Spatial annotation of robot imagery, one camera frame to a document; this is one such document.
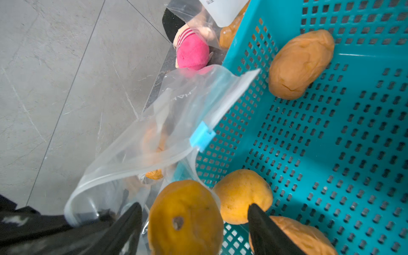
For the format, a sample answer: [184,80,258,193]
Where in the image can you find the plush doll pink black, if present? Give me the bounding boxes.
[162,9,212,70]

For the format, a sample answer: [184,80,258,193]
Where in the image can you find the long yellow potato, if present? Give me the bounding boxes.
[148,180,224,255]

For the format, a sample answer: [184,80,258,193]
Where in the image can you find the clear zipper bag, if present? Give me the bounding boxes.
[64,65,259,255]
[166,0,250,50]

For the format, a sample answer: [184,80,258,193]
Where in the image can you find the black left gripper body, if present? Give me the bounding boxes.
[1,196,119,255]

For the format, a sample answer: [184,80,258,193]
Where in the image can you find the teal plastic basket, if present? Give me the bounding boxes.
[195,1,408,255]

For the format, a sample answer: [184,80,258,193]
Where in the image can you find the wrinkled brown potato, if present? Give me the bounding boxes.
[248,216,339,255]

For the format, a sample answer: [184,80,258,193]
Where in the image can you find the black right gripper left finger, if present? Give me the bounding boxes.
[82,203,142,255]

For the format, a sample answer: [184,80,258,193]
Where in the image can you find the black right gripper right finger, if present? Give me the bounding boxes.
[248,204,306,255]

